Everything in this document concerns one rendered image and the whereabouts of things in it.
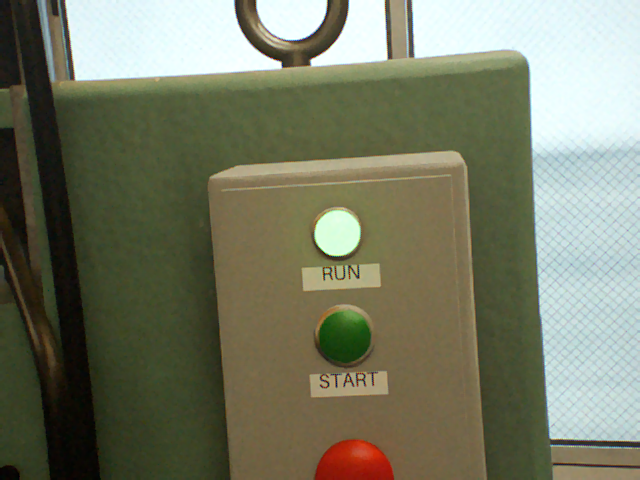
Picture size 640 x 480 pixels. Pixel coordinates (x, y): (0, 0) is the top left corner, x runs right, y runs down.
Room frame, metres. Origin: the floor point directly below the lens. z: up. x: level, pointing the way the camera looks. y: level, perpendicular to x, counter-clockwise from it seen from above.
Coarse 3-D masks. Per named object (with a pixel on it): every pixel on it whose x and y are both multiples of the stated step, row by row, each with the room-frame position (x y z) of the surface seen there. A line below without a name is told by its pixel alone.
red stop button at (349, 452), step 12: (336, 444) 0.42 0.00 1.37; (348, 444) 0.42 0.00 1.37; (360, 444) 0.42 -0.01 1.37; (372, 444) 0.42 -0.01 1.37; (324, 456) 0.42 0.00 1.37; (336, 456) 0.42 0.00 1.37; (348, 456) 0.42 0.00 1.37; (360, 456) 0.42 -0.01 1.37; (372, 456) 0.42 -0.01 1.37; (384, 456) 0.42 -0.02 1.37; (324, 468) 0.42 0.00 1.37; (336, 468) 0.42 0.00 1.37; (348, 468) 0.42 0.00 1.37; (360, 468) 0.42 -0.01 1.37; (372, 468) 0.42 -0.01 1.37; (384, 468) 0.42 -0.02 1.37
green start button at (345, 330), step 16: (320, 320) 0.43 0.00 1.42; (336, 320) 0.42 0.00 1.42; (352, 320) 0.42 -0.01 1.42; (368, 320) 0.42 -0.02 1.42; (320, 336) 0.42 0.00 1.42; (336, 336) 0.42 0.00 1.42; (352, 336) 0.42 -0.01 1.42; (368, 336) 0.42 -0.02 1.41; (320, 352) 0.43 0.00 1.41; (336, 352) 0.42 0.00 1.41; (352, 352) 0.42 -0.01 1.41; (368, 352) 0.42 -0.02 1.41
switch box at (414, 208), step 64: (256, 192) 0.43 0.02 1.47; (320, 192) 0.43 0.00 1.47; (384, 192) 0.43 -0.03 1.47; (448, 192) 0.42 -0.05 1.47; (256, 256) 0.43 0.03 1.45; (320, 256) 0.43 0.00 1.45; (384, 256) 0.43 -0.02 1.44; (448, 256) 0.42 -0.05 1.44; (256, 320) 0.43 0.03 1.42; (384, 320) 0.43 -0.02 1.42; (448, 320) 0.42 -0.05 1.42; (256, 384) 0.43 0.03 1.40; (448, 384) 0.42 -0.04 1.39; (256, 448) 0.43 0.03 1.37; (320, 448) 0.43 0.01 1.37; (384, 448) 0.43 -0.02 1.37; (448, 448) 0.42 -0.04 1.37
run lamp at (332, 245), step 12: (324, 216) 0.42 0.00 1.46; (336, 216) 0.42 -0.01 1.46; (348, 216) 0.42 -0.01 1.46; (312, 228) 0.43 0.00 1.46; (324, 228) 0.42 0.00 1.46; (336, 228) 0.42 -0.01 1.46; (348, 228) 0.42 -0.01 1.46; (360, 228) 0.42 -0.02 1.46; (324, 240) 0.42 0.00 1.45; (336, 240) 0.42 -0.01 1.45; (348, 240) 0.42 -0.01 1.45; (360, 240) 0.42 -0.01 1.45; (324, 252) 0.42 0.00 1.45; (336, 252) 0.42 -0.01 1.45; (348, 252) 0.42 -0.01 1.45
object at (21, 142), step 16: (16, 96) 0.54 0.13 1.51; (16, 112) 0.54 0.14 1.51; (16, 128) 0.54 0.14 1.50; (16, 144) 0.54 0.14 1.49; (32, 192) 0.54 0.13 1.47; (32, 208) 0.54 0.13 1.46; (32, 224) 0.54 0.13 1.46; (32, 240) 0.54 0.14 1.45; (32, 256) 0.54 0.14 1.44; (32, 272) 0.54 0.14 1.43; (48, 464) 0.54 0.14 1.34
